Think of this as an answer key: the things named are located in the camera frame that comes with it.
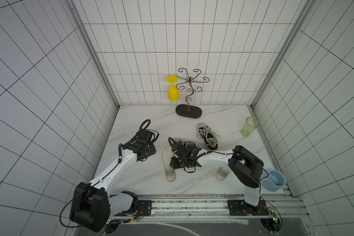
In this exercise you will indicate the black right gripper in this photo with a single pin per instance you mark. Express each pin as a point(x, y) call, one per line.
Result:
point(178, 150)

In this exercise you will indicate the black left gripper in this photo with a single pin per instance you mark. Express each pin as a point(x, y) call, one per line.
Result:
point(153, 151)

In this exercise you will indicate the white insole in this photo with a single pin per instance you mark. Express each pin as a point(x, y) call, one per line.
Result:
point(222, 173)
point(167, 155)

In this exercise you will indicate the black white sneaker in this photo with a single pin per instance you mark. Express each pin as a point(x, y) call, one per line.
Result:
point(208, 136)

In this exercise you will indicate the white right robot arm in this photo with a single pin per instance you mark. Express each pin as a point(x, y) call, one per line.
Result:
point(246, 166)

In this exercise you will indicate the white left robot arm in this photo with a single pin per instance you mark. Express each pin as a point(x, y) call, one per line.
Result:
point(93, 204)

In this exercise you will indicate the yellow plastic wine glass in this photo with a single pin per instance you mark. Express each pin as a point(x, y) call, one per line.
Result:
point(173, 92)

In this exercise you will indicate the green plastic cup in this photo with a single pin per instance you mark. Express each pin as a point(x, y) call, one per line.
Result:
point(250, 125)

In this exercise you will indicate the light blue mug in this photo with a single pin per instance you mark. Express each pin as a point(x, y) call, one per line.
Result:
point(273, 180)

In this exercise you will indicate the copper wire glass rack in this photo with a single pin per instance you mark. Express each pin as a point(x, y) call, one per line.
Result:
point(186, 109)

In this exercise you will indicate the aluminium mounting rail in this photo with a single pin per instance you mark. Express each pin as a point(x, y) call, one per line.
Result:
point(188, 209)

